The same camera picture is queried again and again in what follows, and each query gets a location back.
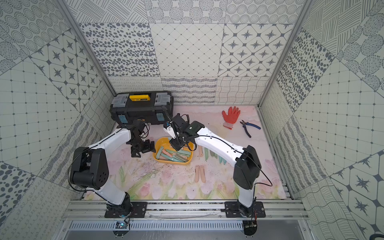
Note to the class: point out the yellow plastic storage box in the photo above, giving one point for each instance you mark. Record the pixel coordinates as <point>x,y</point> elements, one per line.
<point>165,153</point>

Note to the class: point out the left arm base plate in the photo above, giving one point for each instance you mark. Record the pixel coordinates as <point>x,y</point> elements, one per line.
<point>126,210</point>

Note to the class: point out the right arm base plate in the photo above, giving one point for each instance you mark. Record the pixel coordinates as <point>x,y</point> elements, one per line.
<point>233,209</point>

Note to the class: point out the pale pink knife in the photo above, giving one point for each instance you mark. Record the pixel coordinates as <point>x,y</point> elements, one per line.
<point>197,173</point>

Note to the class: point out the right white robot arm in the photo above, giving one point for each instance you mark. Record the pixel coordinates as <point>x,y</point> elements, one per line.
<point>246,163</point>

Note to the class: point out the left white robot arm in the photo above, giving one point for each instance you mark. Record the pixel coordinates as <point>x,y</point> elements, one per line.
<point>89,169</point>

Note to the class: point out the aluminium frame rail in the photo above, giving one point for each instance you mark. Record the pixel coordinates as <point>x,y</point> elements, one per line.
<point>183,210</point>

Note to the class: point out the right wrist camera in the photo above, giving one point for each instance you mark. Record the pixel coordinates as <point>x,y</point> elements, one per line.
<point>169,130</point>

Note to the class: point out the black plastic toolbox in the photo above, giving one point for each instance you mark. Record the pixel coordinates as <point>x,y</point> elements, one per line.
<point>150,107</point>

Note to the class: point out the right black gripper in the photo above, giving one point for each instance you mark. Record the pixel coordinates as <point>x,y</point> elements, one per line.
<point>174,143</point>

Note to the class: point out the red work glove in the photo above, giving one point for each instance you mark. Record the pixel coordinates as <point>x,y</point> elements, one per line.
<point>230,117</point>

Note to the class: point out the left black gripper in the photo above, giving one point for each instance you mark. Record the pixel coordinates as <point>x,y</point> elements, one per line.
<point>141,146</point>

